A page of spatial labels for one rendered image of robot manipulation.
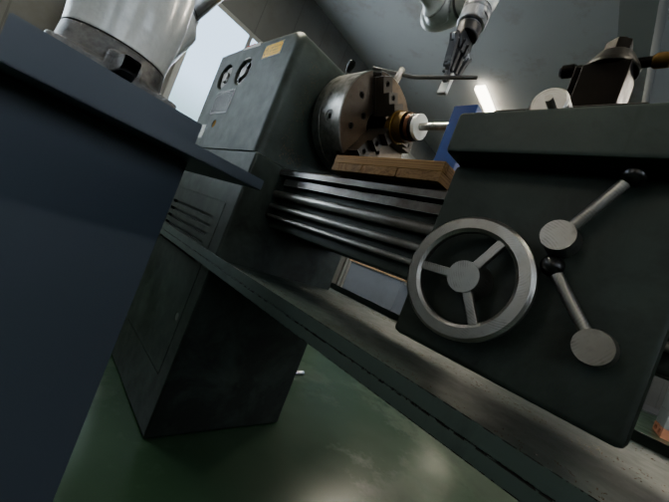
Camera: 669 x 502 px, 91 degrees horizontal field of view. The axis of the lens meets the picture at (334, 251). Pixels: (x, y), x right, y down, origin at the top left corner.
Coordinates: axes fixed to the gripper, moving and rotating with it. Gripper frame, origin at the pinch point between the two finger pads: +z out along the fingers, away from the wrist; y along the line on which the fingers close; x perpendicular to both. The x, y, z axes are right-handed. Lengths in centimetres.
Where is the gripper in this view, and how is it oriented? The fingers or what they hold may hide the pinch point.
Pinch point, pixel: (445, 84)
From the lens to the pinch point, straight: 121.9
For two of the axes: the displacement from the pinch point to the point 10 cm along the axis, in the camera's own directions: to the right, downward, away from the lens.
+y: 6.4, 3.0, 7.0
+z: -3.9, 9.2, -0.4
